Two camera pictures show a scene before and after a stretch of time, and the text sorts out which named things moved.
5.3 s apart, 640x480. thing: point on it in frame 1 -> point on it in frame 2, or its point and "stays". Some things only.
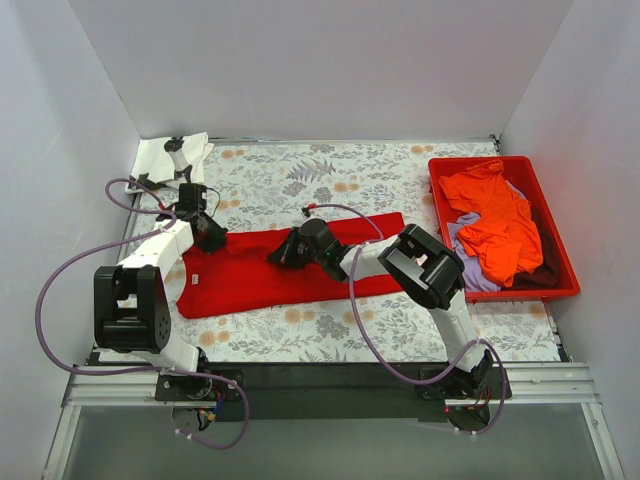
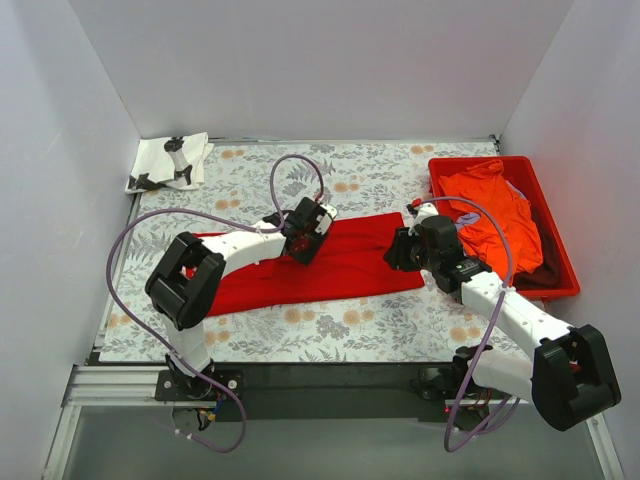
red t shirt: (239, 277) stays
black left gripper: (211, 239) -> (304, 247)
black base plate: (338, 392) stays
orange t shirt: (504, 237) stays
